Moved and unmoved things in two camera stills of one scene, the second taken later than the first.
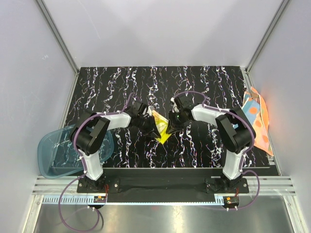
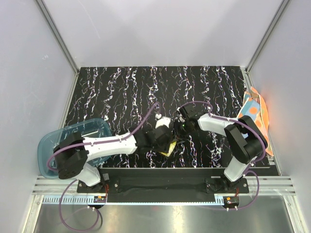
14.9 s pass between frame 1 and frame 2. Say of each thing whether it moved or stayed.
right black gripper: moved
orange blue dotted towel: stayed
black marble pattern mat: stayed
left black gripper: moved
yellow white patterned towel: moved
